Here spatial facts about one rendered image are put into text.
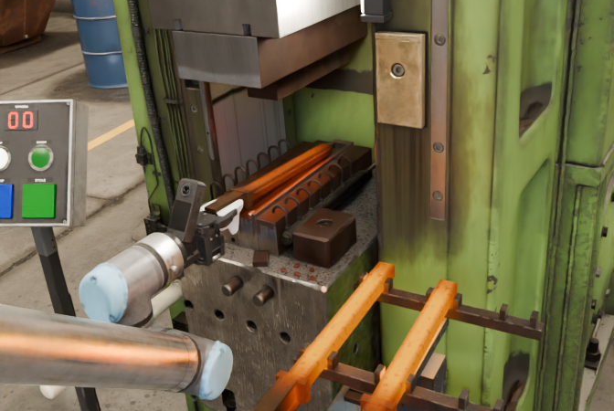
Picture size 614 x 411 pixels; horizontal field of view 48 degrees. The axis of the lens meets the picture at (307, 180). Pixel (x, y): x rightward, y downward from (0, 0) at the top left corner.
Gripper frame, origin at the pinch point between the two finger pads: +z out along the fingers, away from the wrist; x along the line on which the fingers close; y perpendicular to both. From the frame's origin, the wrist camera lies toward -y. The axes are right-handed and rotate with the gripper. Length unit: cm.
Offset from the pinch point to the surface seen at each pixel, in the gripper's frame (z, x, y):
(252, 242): 2.8, 1.2, 10.9
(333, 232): 6.1, 18.8, 5.9
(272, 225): 2.7, 6.9, 5.4
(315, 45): 21.3, 7.6, -26.7
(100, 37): 290, -366, 53
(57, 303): -6, -57, 38
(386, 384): -29, 47, 6
